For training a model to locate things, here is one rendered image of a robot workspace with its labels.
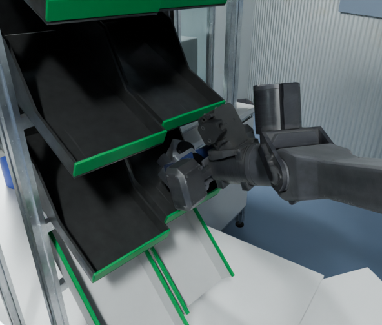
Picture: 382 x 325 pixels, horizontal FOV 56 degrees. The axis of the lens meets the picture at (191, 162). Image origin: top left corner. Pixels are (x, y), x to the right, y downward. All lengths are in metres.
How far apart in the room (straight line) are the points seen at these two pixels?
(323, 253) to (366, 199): 2.15
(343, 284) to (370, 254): 1.55
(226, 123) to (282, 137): 0.09
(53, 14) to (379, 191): 0.31
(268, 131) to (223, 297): 0.58
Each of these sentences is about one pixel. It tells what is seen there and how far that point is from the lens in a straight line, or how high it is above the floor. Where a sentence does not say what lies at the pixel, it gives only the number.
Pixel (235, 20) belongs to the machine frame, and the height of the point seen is 1.34.
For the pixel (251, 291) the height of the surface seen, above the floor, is 0.86.
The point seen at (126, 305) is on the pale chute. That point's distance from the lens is 0.66.
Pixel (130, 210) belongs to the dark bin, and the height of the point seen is 1.22.
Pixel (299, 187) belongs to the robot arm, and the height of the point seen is 1.36.
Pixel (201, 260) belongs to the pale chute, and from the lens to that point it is 0.76.
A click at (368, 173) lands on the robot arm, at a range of 0.30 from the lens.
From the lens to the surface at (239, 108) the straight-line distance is 2.11.
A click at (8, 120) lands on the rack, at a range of 0.47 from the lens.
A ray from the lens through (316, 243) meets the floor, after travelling 2.52.
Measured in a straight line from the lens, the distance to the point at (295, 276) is 1.00.
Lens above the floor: 1.55
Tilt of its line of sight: 28 degrees down
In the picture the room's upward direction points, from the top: straight up
